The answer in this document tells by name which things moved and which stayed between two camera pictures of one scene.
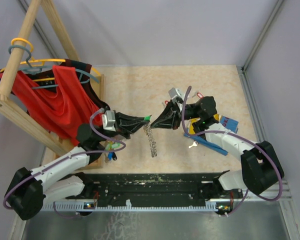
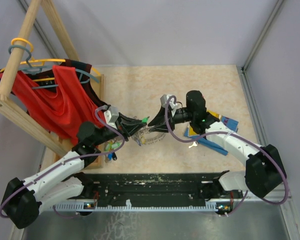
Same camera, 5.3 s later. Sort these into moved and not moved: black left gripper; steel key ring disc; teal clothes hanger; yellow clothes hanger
Moved: steel key ring disc
Not moved: teal clothes hanger; yellow clothes hanger; black left gripper
